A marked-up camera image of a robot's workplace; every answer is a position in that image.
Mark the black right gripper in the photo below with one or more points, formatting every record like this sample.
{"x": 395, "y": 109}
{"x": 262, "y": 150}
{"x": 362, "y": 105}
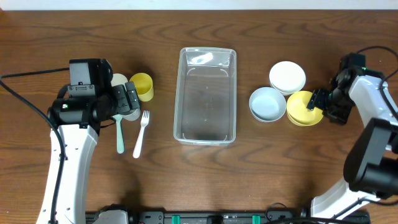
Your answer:
{"x": 317, "y": 99}

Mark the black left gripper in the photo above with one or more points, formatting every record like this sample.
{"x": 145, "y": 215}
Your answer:
{"x": 126, "y": 106}

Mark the white plastic cup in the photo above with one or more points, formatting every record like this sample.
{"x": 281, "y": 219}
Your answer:
{"x": 120, "y": 79}

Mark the yellow plastic cup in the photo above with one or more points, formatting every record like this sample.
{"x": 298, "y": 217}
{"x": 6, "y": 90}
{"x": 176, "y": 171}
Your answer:
{"x": 144, "y": 86}

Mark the white plastic fork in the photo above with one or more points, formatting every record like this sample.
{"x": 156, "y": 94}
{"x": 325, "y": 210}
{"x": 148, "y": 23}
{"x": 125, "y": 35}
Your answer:
{"x": 144, "y": 122}

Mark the yellow plastic bowl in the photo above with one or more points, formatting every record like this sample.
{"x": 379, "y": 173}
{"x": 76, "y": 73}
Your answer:
{"x": 298, "y": 112}

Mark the white plastic bowl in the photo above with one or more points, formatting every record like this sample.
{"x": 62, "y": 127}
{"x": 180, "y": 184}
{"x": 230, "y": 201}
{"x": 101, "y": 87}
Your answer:
{"x": 287, "y": 77}

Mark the light green plastic spoon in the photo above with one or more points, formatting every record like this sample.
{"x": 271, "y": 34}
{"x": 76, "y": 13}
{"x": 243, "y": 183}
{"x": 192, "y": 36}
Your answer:
{"x": 119, "y": 134}

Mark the light blue plastic bowl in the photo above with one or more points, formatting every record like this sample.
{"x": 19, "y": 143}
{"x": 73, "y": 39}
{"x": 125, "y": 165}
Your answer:
{"x": 267, "y": 104}

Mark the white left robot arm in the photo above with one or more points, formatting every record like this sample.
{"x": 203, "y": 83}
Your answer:
{"x": 77, "y": 122}

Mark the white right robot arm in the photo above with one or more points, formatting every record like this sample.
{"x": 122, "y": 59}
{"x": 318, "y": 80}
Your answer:
{"x": 368, "y": 176}

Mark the clear plastic container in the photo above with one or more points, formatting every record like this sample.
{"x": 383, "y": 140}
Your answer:
{"x": 206, "y": 95}

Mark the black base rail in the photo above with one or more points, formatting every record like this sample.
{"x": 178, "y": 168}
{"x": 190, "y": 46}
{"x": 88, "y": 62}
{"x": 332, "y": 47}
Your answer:
{"x": 121, "y": 214}

